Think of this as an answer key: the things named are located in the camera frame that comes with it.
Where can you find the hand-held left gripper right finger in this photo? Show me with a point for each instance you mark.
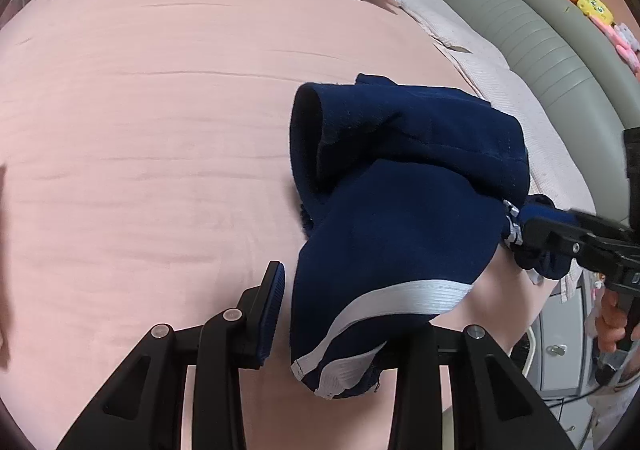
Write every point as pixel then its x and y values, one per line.
pixel 425 370

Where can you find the person's right hand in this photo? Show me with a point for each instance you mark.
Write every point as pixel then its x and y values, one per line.
pixel 611 325

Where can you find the navy garment wide white stripe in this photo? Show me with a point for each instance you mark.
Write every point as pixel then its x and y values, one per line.
pixel 400 230

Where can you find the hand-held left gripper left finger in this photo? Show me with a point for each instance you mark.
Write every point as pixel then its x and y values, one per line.
pixel 272 310

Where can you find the yellow sponge plush toy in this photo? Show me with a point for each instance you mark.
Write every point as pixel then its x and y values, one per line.
pixel 595 8

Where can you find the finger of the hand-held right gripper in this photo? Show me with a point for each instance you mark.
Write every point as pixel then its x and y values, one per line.
pixel 547 216
pixel 555 237

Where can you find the grey nightstand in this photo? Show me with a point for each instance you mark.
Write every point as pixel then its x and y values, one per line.
pixel 555 360

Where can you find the pink plush toy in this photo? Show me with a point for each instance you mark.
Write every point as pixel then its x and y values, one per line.
pixel 625 40

